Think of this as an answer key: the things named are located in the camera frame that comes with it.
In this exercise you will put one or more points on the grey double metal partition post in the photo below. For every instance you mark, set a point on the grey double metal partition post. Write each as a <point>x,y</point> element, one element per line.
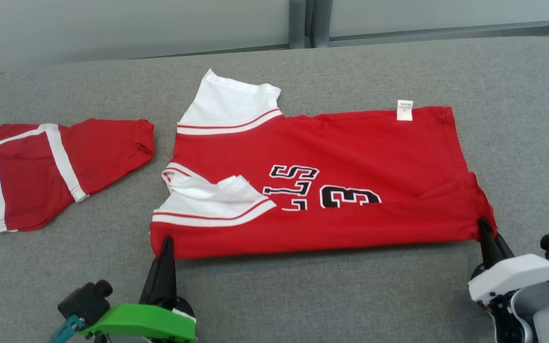
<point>310,24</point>

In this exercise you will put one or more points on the red white jersey shirt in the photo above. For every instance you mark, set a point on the red white jersey shirt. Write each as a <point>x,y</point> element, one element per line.
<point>350,152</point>

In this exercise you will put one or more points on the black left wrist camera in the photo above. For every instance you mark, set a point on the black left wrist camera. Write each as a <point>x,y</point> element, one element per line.
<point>86,300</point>

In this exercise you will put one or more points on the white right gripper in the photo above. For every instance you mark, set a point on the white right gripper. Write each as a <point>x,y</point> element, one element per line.
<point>517,274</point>

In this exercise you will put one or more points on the red shorts with white stripes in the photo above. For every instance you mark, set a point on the red shorts with white stripes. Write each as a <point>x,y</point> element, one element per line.
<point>31,176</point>

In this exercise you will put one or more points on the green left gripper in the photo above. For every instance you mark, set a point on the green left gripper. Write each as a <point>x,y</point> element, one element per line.
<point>146,321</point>

